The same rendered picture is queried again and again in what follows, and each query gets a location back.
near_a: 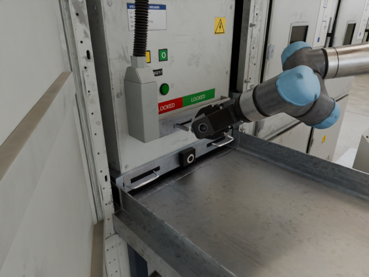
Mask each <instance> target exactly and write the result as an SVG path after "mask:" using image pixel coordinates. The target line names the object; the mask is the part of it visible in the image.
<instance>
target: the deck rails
mask: <svg viewBox="0 0 369 277"><path fill-rule="evenodd" d="M235 150H236V151H239V152H242V153H245V154H247V155H249V156H252V157H254V158H257V159H260V160H263V161H264V162H267V163H270V164H273V165H275V166H277V167H280V168H282V169H285V170H288V171H291V172H292V173H295V174H298V175H301V176H303V177H305V178H308V179H311V180H313V181H316V182H319V183H321V184H324V185H326V186H329V187H331V188H333V189H336V190H339V191H341V192H344V193H347V194H349V195H352V196H354V197H357V198H359V199H361V200H364V201H367V202H369V174H368V173H364V172H362V171H359V170H356V169H353V168H349V167H346V166H344V165H341V164H338V163H334V162H331V161H328V160H325V159H322V158H319V157H316V156H313V155H310V154H307V153H304V152H301V151H298V150H295V149H292V148H289V147H286V146H283V145H280V144H277V143H274V142H271V141H268V140H265V139H263V138H259V137H256V136H253V135H250V134H247V133H244V132H241V131H240V137H239V146H238V147H236V148H235ZM120 191H121V199H122V209H121V210H122V211H123V212H124V213H125V214H127V215H128V216H129V217H130V218H131V219H132V220H134V221H135V222H136V223H137V224H138V225H139V226H140V227H142V228H143V229H144V230H145V231H146V232H147V233H149V234H150V235H151V236H152V237H153V238H155V239H156V240H157V241H158V242H159V243H160V244H162V245H163V246H164V247H165V248H166V249H167V250H168V251H170V252H171V253H172V254H173V255H174V256H175V257H177V258H178V259H179V260H180V261H181V262H182V263H183V264H185V265H186V266H187V267H188V268H189V269H190V270H191V271H193V272H194V273H195V274H197V275H198V276H199V277H237V276H236V275H234V274H233V273H232V272H231V271H229V270H228V269H227V268H225V267H224V266H223V265H222V264H220V263H219V262H218V261H216V260H215V259H213V257H211V256H210V255H208V254H207V253H206V252H204V251H203V250H202V249H201V248H199V247H198V246H197V245H195V244H194V243H193V242H192V241H190V240H189V239H188V238H186V237H185V236H183V235H182V234H181V233H180V232H178V231H177V230H176V229H174V228H173V227H172V226H171V225H169V224H168V223H167V222H165V221H164V220H162V219H161V218H160V217H159V216H157V215H156V214H155V213H153V212H152V211H151V210H150V209H148V208H147V207H146V206H144V205H143V204H142V203H141V202H139V201H138V200H136V199H135V198H134V197H132V196H131V195H130V194H129V193H127V192H126V191H125V190H123V189H122V188H121V189H120Z"/></svg>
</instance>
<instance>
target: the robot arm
mask: <svg viewBox="0 0 369 277"><path fill-rule="evenodd" d="M281 61H282V70H283V72H282V73H280V74H279V75H277V76H275V77H273V78H271V79H269V80H267V81H265V82H263V83H260V84H258V85H257V86H255V87H254V85H250V86H249V87H250V89H249V90H246V91H244V92H243V93H241V94H240V95H238V96H237V97H235V98H233V99H231V100H228V101H226V102H223V103H221V104H219V105H218V104H216V105H214V106H213V107H212V105H211V104H210V105H208V106H206V107H203V108H201V109H200V110H199V111H198V113H197V115H196V116H195V118H194V120H193V122H192V125H191V131H192V133H193V134H195V136H196V138H197V139H210V140H215V139H218V138H219V137H223V136H224V135H225V134H224V132H225V133H227V132H229V130H230V129H234V128H236V127H237V126H239V125H241V124H243V123H251V122H255V121H259V120H262V119H265V118H268V117H270V116H273V115H276V114H279V113H286V114H288V115H290V116H291V117H294V118H296V119H298V120H300V121H301V122H303V123H304V124H305V125H307V126H312V127H313V128H316V129H326V128H329V127H331V126H332V125H333V124H335V123H336V122H337V120H338V119H339V116H340V106H339V104H338V103H337V102H336V101H335V100H334V99H333V98H331V97H329V95H328V93H327V90H326V87H325V85H324V82H323V80H325V79H335V78H340V77H350V76H359V75H368V74H369V42H366V43H358V44H353V45H345V46H336V47H328V48H320V49H312V47H311V46H310V45H309V44H308V43H307V42H303V41H298V42H294V43H292V44H290V45H289V46H287V47H286V48H285V49H284V50H283V52H282V54H281ZM242 121H243V122H242Z"/></svg>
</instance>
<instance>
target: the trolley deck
mask: <svg viewBox="0 0 369 277"><path fill-rule="evenodd" d="M139 202H141V203H142V204H143V205H144V206H146V207H147V208H148V209H150V210H151V211H152V212H153V213H155V214H156V215H157V216H159V217H160V218H161V219H162V220H164V221H165V222H167V223H168V224H169V225H171V226H172V227H173V228H174V229H176V230H177V231H178V232H180V233H181V234H182V235H183V236H185V237H186V238H188V239H189V240H190V241H192V242H193V243H194V244H195V245H197V246H198V247H199V248H201V249H202V250H203V251H204V252H206V253H207V254H208V255H210V256H211V257H213V259H215V260H216V261H218V262H219V263H220V264H222V265H223V266H224V267H225V268H227V269H228V270H229V271H231V272H232V273H233V274H234V275H236V276H237V277H369V202H367V201H364V200H361V199H359V198H357V197H354V196H352V195H349V194H347V193H344V192H341V191H339V190H336V189H333V188H331V187H329V186H326V185H324V184H321V183H319V182H316V181H313V180H311V179H308V178H305V177H303V176H301V175H298V174H295V173H292V172H291V171H288V170H285V169H282V168H280V167H277V166H275V165H273V164H270V163H267V162H264V161H263V160H260V159H257V158H254V157H252V156H249V155H247V154H245V153H242V152H239V151H236V150H235V149H234V150H232V151H230V152H229V153H227V154H225V155H223V156H221V157H220V158H218V159H216V160H214V161H212V162H210V163H208V164H206V165H205V166H203V167H201V168H199V169H197V170H195V171H193V172H191V173H190V174H188V175H186V176H184V177H182V178H180V179H178V180H176V181H175V182H173V183H171V184H169V185H167V186H165V187H163V188H162V189H160V190H158V191H156V192H154V193H152V194H151V195H149V196H147V197H145V198H143V199H141V200H139ZM113 220H114V228H115V231H116V232H117V233H118V234H119V235H120V236H121V237H122V238H123V239H124V240H125V241H126V242H127V243H128V244H129V245H130V246H131V247H132V248H133V249H134V250H135V251H136V252H137V253H138V254H139V255H140V256H141V257H142V258H144V259H145V260H146V261H147V262H148V263H149V264H150V265H151V266H152V267H153V268H154V269H155V270H156V271H157V272H158V273H159V274H160V275H161V276H162V277H199V276H198V275H197V274H195V273H194V272H193V271H191V270H190V269H189V268H188V267H187V266H186V265H185V264H183V263H182V262H181V261H180V260H179V259H178V258H177V257H175V256H174V255H173V254H172V253H171V252H170V251H168V250H167V249H166V248H165V247H164V246H163V245H162V244H160V243H159V242H158V241H157V240H156V239H155V238H153V237H152V236H151V235H150V234H149V233H147V232H146V231H145V230H144V229H143V228H142V227H140V226H139V225H138V224H137V223H136V222H135V221H134V220H132V219H131V218H130V217H129V216H128V215H127V214H125V213H124V212H123V211H122V210H121V211H119V212H117V213H115V214H114V213H113Z"/></svg>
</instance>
